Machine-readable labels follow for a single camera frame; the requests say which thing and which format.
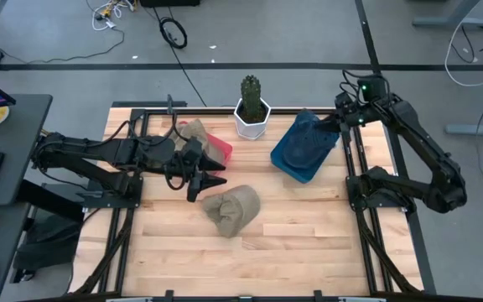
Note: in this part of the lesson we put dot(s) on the black bag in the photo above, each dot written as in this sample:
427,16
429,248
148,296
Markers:
48,243

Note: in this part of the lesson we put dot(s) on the red plastic tray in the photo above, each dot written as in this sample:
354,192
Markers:
224,149

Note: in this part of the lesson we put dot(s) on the black box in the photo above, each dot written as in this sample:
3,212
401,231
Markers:
170,3

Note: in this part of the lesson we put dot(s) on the grey side desk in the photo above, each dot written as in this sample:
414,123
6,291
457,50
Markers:
23,138

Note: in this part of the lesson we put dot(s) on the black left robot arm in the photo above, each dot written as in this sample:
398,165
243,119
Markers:
99,151

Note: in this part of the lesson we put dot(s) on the green cactus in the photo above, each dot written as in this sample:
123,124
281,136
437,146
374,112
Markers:
251,94

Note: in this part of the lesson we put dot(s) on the grey desk foot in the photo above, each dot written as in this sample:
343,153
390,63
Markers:
476,128
451,22

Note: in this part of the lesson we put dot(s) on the tan cotton cap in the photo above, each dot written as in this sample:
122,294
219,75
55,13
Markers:
233,209
195,130

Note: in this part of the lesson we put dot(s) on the white hexagonal plant pot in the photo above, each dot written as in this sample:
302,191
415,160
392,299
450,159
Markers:
250,130

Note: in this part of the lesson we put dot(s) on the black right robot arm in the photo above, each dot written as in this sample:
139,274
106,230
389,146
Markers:
413,128

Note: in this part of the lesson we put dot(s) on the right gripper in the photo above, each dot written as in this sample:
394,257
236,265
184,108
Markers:
350,117

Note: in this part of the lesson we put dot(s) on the blue plastic tray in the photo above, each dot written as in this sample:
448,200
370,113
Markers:
308,177

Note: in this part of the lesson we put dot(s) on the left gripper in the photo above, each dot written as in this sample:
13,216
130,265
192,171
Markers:
194,184

